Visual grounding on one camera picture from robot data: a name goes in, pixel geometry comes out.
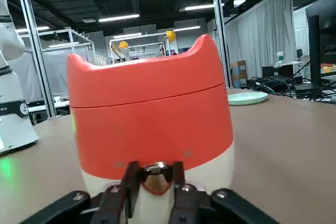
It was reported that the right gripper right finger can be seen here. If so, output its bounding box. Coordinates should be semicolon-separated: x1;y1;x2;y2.
167;161;281;224

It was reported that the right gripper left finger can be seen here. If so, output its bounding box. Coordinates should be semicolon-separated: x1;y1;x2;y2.
18;161;140;224

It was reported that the orange rice cooker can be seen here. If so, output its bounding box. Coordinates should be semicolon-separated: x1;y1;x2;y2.
65;34;235;224

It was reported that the pale green plate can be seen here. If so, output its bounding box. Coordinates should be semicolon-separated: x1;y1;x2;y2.
227;92;269;106

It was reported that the cardboard box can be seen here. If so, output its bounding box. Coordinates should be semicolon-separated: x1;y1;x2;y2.
230;60;247;88

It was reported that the white curtain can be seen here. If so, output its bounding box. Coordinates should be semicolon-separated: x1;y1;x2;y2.
225;0;293;88

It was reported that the black monitor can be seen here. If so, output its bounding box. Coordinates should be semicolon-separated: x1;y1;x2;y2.
304;0;336;96

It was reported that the black cable tangle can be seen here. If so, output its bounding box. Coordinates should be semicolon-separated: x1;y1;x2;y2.
246;76;336;101

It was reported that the aluminium frame post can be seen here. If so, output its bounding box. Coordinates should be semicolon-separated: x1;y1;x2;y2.
12;0;57;118
209;0;232;88

